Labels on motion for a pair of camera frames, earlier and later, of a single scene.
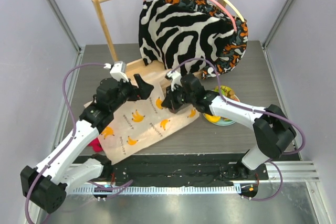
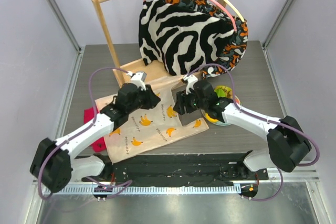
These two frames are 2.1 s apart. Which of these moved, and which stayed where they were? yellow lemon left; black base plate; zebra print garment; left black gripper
Moved: left black gripper
Stayed: yellow lemon left; black base plate; zebra print garment
